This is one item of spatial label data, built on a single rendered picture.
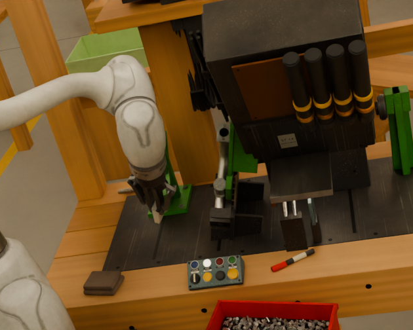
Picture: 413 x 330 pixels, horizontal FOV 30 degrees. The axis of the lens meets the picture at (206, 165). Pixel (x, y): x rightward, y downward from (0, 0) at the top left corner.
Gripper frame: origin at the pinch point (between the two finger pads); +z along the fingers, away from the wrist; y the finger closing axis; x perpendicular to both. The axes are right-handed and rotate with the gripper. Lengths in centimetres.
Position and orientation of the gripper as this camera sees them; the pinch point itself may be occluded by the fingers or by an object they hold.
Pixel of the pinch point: (157, 211)
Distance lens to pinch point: 202.9
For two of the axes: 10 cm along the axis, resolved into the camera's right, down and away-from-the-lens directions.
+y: 9.4, 2.4, -2.4
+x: 3.3, -7.8, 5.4
